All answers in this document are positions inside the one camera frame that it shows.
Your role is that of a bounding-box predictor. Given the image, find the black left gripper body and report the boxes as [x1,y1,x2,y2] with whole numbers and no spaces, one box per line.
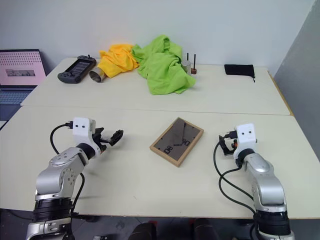
[92,133,112,155]

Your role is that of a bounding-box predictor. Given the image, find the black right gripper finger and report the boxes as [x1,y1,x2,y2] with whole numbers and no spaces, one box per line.
[218,134,229,157]

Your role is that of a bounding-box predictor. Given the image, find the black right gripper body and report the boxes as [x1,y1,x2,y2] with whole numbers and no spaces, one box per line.
[224,129,238,154]

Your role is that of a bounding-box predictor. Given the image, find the wooden framed square clock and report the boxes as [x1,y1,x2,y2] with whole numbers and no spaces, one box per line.
[149,116,205,168]

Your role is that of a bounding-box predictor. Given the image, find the steel cup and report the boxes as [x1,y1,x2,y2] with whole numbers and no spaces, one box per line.
[88,67,108,83]

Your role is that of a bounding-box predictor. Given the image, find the black handheld game console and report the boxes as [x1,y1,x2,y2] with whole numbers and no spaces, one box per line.
[57,54,97,84]

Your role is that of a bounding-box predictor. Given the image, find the yellow cloth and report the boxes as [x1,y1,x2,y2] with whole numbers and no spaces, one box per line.
[96,43,141,79]

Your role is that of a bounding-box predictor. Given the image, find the brown block with black rod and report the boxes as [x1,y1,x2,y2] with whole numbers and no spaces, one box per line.
[190,53,198,75]

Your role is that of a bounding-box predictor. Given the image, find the green cloth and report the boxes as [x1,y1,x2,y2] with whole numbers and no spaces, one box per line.
[130,34,197,96]

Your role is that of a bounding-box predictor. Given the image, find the metal cylinder with black rod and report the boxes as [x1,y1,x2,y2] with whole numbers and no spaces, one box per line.
[182,52,193,74]

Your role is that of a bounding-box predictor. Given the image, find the laptop with pink screen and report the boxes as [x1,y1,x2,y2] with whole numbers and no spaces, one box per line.
[0,48,48,131]

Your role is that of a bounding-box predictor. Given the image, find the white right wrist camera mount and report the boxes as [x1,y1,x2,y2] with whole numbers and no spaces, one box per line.
[235,122,258,152]

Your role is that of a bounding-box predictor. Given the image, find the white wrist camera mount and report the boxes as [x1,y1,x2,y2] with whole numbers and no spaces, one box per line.
[235,122,258,152]
[72,116,97,154]

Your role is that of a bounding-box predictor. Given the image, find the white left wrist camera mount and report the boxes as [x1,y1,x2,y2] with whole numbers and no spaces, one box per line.
[72,116,97,154]

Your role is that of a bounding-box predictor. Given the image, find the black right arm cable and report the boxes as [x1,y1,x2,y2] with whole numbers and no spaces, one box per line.
[213,139,259,219]

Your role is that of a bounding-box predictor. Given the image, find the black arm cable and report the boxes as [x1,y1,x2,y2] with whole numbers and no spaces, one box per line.
[213,139,259,219]
[49,120,88,221]

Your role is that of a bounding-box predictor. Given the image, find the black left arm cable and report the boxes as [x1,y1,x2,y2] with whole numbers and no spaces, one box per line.
[49,120,88,221]

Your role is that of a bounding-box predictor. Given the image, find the black drawstring pouch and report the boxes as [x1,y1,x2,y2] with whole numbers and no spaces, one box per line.
[223,63,257,84]

